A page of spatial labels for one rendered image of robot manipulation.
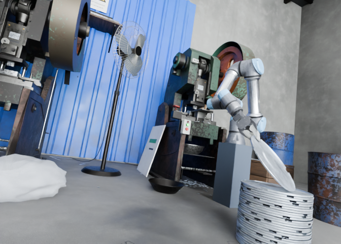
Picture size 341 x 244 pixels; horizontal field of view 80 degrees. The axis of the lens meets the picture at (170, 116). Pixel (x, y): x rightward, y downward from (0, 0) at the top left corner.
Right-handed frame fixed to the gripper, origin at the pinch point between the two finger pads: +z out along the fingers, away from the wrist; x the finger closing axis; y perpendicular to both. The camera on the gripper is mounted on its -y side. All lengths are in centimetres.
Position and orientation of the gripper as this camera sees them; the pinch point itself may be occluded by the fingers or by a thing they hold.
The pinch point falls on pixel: (256, 140)
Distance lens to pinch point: 110.5
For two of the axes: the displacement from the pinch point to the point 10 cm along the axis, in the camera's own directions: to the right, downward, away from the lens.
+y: 6.5, 2.0, 7.4
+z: 3.8, 7.5, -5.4
